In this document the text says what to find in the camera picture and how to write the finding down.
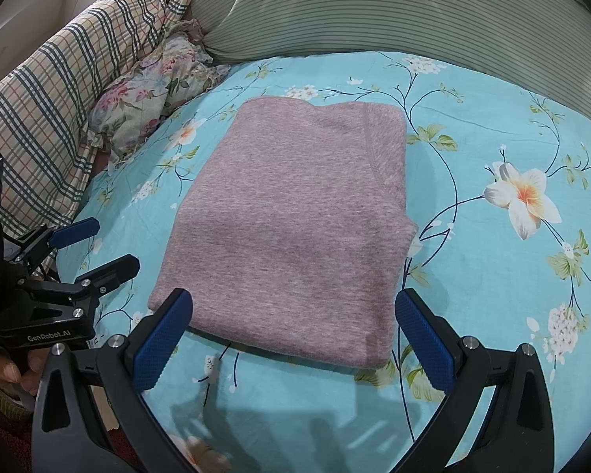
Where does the beige plaid blanket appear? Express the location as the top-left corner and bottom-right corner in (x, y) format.
(0, 0), (217, 250)

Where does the blue floral bedsheet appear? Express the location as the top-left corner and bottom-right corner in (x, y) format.
(59, 49), (591, 473)

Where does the pink knit sweater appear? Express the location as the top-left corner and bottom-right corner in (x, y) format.
(148, 97), (419, 368)

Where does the person's left hand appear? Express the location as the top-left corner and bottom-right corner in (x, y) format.
(0, 346), (47, 396)

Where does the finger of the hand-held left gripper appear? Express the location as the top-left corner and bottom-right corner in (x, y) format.
(5, 217), (100, 277)
(71, 254), (141, 312)

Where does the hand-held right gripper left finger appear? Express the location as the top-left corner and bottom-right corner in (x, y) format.
(31, 288), (194, 473)

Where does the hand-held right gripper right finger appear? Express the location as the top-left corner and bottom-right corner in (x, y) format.
(395, 288), (555, 473)

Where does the floral pillow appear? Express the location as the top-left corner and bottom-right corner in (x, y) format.
(89, 20), (232, 168)

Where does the green striped pillow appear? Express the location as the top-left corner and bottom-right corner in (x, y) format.
(190, 0), (591, 133)

